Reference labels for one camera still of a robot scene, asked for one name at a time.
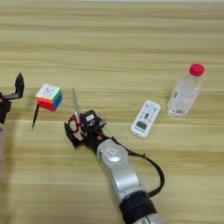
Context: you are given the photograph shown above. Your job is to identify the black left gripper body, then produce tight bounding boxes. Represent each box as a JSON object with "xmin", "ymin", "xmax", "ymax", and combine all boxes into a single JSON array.
[{"xmin": 0, "ymin": 93, "xmax": 18, "ymax": 125}]

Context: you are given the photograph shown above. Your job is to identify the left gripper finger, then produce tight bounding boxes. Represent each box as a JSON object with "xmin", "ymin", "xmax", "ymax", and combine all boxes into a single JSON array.
[{"xmin": 14, "ymin": 73, "xmax": 25, "ymax": 99}]

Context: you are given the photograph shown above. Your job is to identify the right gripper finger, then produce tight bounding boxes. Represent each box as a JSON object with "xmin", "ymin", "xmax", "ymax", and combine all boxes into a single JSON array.
[
  {"xmin": 96, "ymin": 116, "xmax": 108, "ymax": 127},
  {"xmin": 64, "ymin": 122, "xmax": 84, "ymax": 148}
]

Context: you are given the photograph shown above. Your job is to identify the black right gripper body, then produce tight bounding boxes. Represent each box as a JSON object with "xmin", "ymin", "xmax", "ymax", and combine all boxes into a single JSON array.
[{"xmin": 73, "ymin": 126, "xmax": 103, "ymax": 154}]

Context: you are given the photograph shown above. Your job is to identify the red handled scissors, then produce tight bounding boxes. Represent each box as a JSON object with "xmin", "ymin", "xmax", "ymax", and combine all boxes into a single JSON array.
[{"xmin": 68, "ymin": 87, "xmax": 86, "ymax": 134}]

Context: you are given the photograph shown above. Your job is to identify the colourful puzzle cube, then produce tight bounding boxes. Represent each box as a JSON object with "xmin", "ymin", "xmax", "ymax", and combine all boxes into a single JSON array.
[{"xmin": 34, "ymin": 83, "xmax": 63, "ymax": 113}]

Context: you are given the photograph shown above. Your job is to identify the black pen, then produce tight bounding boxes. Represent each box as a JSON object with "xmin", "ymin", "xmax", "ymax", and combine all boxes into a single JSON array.
[{"xmin": 31, "ymin": 102, "xmax": 40, "ymax": 132}]

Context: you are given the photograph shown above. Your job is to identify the white remote control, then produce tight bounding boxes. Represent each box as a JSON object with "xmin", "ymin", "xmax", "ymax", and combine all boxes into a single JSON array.
[{"xmin": 129, "ymin": 99, "xmax": 162, "ymax": 140}]

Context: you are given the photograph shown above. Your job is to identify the clear bottle red cap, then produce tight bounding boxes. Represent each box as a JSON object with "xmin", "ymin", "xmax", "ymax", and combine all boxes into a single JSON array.
[{"xmin": 166, "ymin": 63, "xmax": 206, "ymax": 118}]

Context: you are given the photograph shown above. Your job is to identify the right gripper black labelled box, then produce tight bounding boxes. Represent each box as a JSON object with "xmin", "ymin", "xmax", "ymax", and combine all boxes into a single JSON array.
[{"xmin": 80, "ymin": 109, "xmax": 99, "ymax": 129}]

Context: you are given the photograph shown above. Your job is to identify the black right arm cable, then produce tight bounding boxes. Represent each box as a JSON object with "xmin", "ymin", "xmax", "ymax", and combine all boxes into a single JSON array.
[{"xmin": 112, "ymin": 136, "xmax": 166, "ymax": 198}]

